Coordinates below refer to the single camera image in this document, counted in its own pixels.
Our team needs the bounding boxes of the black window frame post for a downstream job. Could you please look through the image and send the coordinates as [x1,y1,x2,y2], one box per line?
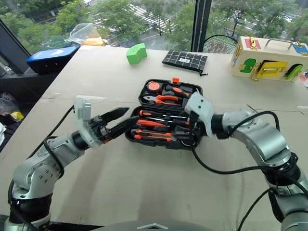
[191,0,212,52]

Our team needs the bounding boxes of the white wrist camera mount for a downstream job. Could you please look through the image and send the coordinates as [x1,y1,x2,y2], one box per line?
[73,95,104,149]
[184,92,215,138]

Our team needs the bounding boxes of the black tool case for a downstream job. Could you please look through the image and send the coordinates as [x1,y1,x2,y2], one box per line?
[124,77,204,151]

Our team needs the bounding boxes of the wooden latch busy box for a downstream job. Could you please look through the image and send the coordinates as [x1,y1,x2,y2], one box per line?
[231,36,308,84]

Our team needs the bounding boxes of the green plastic block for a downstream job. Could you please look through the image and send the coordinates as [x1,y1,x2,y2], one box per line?
[126,43,148,65]

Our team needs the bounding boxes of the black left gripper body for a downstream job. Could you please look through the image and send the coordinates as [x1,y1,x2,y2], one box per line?
[90,115,114,144]

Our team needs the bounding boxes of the blue plastic box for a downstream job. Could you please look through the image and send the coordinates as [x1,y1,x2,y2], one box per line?
[26,46,80,74]

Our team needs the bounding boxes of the orange handled pliers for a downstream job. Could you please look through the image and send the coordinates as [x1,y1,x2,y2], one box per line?
[143,94,182,106]

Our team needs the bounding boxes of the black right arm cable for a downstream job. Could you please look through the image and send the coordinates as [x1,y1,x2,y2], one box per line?
[192,110,308,195]

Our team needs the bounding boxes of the orange black utility knife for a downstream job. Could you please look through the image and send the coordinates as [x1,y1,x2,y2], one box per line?
[131,128,174,142]

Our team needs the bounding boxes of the orange black tape measure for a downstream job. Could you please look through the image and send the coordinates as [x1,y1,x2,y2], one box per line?
[147,81,164,92]

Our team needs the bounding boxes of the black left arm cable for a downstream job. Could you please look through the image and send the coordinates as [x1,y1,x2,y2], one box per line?
[7,104,75,231]

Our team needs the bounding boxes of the black grid pencil pouch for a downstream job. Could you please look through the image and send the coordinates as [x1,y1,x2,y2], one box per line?
[162,50,209,77]

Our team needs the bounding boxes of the small black orange screwdriver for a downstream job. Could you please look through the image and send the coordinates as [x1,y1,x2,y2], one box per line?
[139,109,190,119]

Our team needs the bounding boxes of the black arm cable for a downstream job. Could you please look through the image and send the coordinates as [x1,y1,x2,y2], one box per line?
[7,104,75,231]
[192,110,308,195]

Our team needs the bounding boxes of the black orange handled hammer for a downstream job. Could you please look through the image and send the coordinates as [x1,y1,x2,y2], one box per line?
[163,84,193,98]

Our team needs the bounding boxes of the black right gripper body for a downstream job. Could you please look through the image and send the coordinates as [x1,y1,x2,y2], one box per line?
[190,112,205,138]

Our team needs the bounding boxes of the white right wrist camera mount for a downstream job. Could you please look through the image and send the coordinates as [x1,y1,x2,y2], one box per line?
[184,92,215,138]

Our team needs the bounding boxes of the large black orange screwdriver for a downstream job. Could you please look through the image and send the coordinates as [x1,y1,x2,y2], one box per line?
[136,119,176,128]

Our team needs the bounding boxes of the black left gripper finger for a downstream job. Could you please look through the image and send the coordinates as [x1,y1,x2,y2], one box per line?
[101,107,131,126]
[107,115,141,141]

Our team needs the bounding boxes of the clear plastic bag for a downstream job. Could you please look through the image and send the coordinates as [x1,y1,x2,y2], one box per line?
[68,23,106,46]

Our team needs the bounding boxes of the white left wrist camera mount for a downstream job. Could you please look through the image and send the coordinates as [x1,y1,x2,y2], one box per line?
[73,95,104,149]

